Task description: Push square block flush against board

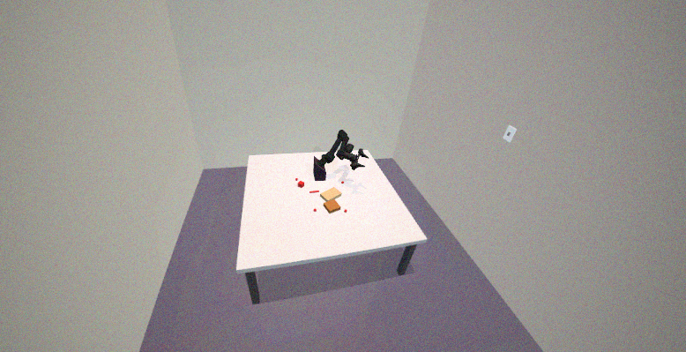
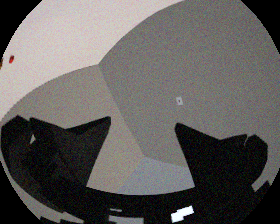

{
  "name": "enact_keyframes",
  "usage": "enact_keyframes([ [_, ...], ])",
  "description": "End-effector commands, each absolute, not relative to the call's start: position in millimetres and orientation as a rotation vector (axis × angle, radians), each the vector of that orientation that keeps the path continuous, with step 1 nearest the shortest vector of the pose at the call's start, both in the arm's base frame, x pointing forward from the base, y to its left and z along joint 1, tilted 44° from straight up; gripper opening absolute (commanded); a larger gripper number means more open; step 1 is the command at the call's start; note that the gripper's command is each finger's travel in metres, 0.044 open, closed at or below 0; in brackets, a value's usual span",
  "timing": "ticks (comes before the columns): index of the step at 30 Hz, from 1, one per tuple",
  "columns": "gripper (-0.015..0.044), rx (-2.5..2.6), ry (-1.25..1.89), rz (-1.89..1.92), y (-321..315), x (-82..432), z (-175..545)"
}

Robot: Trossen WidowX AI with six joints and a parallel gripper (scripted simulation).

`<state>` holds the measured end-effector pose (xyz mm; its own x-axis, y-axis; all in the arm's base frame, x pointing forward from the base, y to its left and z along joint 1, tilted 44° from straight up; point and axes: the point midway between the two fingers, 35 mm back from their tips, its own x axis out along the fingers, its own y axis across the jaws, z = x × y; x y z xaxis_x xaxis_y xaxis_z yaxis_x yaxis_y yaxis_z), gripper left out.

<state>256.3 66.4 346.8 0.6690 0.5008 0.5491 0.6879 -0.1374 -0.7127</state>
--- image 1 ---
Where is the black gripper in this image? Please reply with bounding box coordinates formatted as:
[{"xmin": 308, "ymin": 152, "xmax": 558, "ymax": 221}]
[{"xmin": 348, "ymin": 148, "xmax": 369, "ymax": 170}]

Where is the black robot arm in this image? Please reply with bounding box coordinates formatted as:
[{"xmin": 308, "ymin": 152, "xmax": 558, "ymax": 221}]
[{"xmin": 317, "ymin": 130, "xmax": 354, "ymax": 167}]

